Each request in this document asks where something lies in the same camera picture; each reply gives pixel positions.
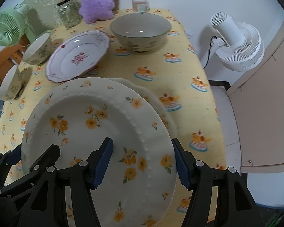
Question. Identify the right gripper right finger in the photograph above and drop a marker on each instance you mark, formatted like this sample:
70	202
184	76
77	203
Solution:
235	205

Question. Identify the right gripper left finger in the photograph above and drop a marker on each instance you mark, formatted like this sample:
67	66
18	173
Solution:
47	204

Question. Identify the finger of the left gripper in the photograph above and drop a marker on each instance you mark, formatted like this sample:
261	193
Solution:
11	158
46	159

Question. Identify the beaded yellow flower plate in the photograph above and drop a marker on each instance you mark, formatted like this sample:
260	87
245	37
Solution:
120	126

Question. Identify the scalloped yellow flower plate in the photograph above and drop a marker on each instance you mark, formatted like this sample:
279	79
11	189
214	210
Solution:
154	101

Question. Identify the red pattern white plate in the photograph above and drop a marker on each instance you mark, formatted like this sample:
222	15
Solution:
76	56

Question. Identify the large floral ceramic bowl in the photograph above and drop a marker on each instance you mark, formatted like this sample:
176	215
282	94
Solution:
140	32

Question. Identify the orange wooden chair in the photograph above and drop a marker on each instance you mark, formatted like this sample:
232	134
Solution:
9	56

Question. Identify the beige door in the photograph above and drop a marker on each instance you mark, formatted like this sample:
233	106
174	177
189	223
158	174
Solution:
257	98

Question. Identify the green desk fan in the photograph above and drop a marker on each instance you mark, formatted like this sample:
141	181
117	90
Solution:
14	23

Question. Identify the yellow patterned tablecloth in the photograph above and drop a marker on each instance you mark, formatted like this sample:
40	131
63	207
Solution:
173	73

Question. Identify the glass jar black lid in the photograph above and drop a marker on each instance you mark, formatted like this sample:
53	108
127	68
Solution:
68	13

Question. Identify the white standing fan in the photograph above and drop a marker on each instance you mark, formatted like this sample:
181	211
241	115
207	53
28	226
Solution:
239	45

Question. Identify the purple plush toy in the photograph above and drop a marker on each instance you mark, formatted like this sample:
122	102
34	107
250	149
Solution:
94	10

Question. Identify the cotton swab container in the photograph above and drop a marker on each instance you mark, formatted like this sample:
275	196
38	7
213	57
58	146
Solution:
141	6

